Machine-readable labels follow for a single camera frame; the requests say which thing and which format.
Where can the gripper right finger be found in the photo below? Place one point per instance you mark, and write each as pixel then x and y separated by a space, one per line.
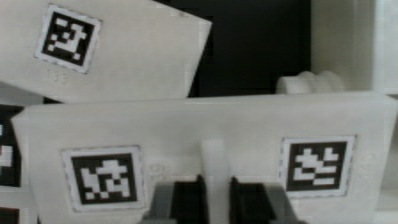
pixel 260 204

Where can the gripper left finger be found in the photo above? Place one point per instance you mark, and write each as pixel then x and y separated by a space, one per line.
pixel 178 205

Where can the white door panel with peg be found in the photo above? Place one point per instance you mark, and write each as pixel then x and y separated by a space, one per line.
pixel 304 141

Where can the white cabinet top block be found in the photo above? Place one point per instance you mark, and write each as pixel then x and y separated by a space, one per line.
pixel 100 50

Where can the white cabinet body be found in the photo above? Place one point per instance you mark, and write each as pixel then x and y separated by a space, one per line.
pixel 354 49

